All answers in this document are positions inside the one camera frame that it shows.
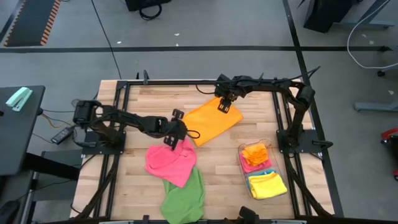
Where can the black bulky object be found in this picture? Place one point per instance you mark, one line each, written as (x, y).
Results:
(248, 215)

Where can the green microfiber towel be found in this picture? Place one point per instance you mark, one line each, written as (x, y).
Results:
(186, 202)

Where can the blue microfiber towel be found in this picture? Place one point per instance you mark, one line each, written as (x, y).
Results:
(248, 182)

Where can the yellow microfiber towel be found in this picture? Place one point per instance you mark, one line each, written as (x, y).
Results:
(267, 186)

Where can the pink microfiber towel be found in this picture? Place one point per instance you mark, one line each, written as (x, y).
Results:
(171, 165)
(248, 168)

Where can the grey desk frame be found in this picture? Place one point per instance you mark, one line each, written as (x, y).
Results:
(367, 24)

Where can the black orange-striped floor mat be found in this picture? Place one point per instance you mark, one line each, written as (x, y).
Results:
(31, 21)

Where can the black caster wheel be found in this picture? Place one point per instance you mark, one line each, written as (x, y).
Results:
(381, 73)

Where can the black desk foot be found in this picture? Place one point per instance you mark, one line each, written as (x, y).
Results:
(53, 166)

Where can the red cart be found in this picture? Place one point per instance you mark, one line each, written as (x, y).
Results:
(390, 133)

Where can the grey desk foot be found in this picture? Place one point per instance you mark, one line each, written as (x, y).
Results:
(376, 106)

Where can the orange microfiber towel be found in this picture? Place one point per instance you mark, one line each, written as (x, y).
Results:
(211, 121)
(255, 154)

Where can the clear plastic bin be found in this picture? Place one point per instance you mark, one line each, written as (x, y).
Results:
(241, 149)

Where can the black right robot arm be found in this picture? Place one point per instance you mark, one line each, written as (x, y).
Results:
(295, 99)

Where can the black equipment base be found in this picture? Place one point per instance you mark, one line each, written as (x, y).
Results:
(146, 3)

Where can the black cabinet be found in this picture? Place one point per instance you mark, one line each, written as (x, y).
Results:
(326, 14)

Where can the black side desk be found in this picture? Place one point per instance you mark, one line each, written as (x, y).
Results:
(18, 140)

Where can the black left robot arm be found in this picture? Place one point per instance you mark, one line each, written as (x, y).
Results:
(124, 119)

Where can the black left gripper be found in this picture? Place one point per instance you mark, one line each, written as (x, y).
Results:
(174, 129)

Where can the mint green stapler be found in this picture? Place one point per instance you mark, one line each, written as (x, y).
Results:
(18, 99)

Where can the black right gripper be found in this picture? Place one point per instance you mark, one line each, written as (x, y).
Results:
(231, 87)

